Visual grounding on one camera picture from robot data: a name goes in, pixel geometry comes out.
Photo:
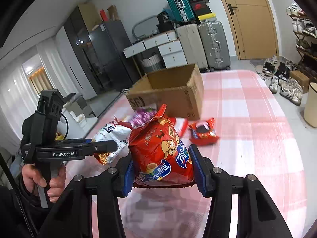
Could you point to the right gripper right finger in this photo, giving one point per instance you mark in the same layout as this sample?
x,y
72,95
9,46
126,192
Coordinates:
x,y
202,171

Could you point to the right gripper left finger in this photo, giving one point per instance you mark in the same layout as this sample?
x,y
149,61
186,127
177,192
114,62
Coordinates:
x,y
128,179

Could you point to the red cartoon snack bag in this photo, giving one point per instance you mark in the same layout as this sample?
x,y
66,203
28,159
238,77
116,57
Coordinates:
x,y
159,156

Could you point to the person's left hand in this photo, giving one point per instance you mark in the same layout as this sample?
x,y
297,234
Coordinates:
x,y
32,177

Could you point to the red oreo snack packet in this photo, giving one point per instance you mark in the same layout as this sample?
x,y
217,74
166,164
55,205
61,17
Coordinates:
x,y
203,132

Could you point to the white noodle snack bag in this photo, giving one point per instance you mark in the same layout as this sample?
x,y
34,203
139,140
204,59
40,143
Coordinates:
x,y
117,131

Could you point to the pink plaid tablecloth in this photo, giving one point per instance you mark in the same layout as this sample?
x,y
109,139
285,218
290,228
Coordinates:
x,y
254,138

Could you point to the purple grape snack bag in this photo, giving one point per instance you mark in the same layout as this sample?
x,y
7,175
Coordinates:
x,y
142,116

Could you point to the brown cardboard box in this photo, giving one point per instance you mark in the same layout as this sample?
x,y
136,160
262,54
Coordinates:
x,y
180,88

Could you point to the black refrigerator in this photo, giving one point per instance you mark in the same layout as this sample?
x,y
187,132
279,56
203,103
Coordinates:
x,y
109,40

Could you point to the woven laundry basket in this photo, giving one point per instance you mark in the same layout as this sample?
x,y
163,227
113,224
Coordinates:
x,y
153,63

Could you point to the dark glass cabinet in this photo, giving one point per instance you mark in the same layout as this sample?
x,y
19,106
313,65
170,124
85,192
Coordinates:
x,y
78,37

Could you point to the cream waste bin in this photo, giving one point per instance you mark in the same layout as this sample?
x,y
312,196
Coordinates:
x,y
310,112

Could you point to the silver suitcase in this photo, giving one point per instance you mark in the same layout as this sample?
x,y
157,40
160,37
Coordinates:
x,y
215,45

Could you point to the white drawer desk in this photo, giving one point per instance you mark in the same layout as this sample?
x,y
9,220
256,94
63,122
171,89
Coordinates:
x,y
165,44

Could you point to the small cardboard box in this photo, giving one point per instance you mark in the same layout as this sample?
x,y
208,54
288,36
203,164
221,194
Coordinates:
x,y
301,78

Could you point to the beige suitcase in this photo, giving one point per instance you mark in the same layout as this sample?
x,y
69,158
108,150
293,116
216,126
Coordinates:
x,y
192,45

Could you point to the stacked shoe boxes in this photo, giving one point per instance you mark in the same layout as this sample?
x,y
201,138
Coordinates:
x,y
202,11

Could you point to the teal suitcase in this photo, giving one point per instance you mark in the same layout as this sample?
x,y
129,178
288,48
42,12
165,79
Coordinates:
x,y
182,11

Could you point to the wooden door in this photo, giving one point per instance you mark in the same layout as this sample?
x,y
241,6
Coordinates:
x,y
253,28

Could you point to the wooden shoe rack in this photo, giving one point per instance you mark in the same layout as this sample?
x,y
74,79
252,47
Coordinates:
x,y
305,33

